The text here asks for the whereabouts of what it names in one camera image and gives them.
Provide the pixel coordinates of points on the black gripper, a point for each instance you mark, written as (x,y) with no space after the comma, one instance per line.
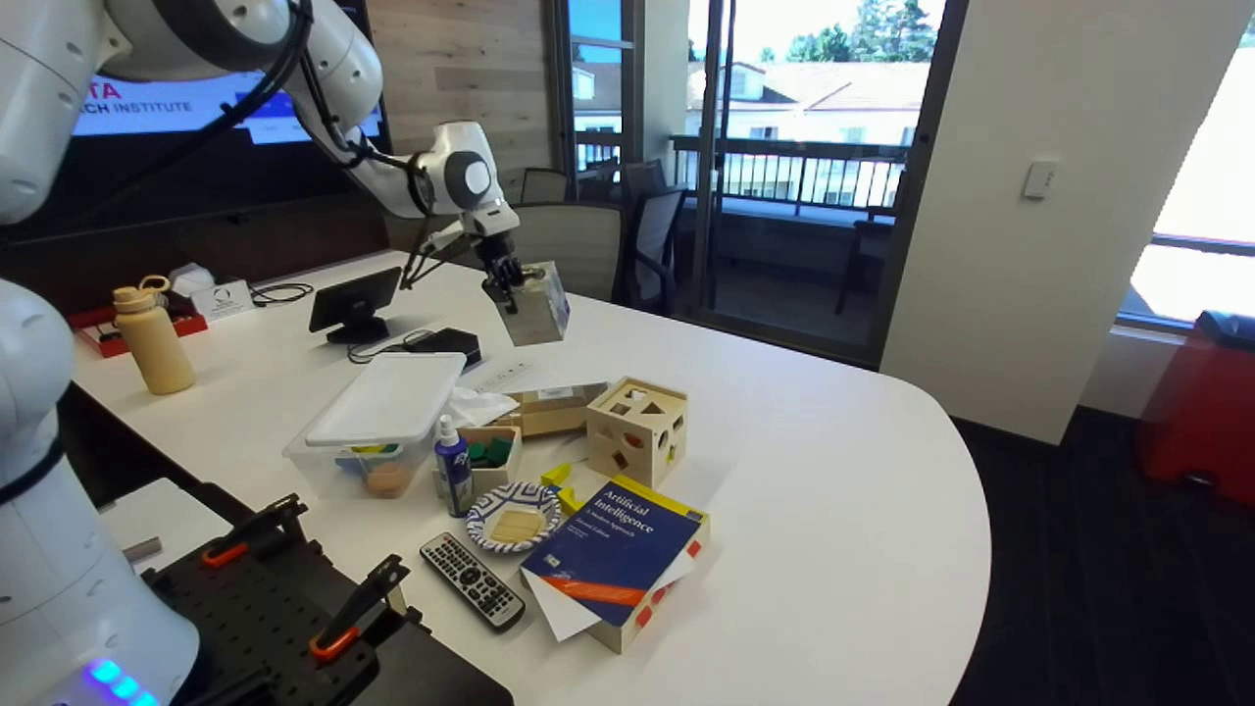
(500,260)

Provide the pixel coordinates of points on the grey remote control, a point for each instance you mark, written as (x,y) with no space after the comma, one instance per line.
(470,582)

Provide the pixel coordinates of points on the small black monitor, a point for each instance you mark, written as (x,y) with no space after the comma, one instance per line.
(351,304)

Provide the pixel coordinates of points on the clear plastic storage container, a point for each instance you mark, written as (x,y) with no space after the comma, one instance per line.
(320,465)

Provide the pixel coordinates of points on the red flat tray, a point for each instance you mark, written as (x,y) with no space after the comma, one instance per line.
(102,344)

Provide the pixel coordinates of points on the white light switch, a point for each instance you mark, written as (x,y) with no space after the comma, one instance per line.
(1036,180)

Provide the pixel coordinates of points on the red cabinet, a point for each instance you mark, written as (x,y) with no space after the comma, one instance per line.
(1200,413)

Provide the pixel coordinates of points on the silver tissue dispenser box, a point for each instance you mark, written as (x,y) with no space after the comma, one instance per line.
(541,312)

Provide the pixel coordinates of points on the white plastic lid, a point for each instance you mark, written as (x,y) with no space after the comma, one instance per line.
(389,399)

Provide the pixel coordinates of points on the wall television screen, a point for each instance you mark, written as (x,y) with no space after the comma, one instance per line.
(170,110)

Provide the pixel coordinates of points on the flat wooden tray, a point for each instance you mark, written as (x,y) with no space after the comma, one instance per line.
(551,413)

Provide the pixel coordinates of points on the dark office chair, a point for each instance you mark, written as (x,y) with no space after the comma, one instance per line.
(651,239)

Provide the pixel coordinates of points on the grey mesh office chair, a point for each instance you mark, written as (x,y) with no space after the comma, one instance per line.
(583,248)

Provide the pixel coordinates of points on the beige water bottle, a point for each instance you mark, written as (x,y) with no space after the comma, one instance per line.
(159,345)

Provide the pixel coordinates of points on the black mounting plate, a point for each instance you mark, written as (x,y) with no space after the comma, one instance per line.
(268,622)

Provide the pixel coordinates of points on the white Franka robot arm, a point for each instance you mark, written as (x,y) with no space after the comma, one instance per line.
(52,90)

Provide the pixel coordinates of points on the balcony railing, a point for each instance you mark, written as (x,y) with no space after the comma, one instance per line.
(787,176)

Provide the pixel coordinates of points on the small wooden box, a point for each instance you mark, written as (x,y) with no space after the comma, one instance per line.
(494,459)

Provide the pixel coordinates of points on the small white box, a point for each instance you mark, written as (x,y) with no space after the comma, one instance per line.
(218,294)

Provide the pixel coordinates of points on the small yellow block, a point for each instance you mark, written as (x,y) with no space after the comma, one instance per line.
(563,487)

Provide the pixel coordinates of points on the blue patterned plate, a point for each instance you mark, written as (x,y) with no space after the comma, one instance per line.
(512,519)

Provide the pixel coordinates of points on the wooden shape sorter cube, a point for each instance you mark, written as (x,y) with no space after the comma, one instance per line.
(636,431)

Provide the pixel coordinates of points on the blue white glue bottle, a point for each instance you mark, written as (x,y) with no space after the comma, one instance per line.
(453,470)

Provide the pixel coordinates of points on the blue textbook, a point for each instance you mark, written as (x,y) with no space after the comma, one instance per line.
(608,549)

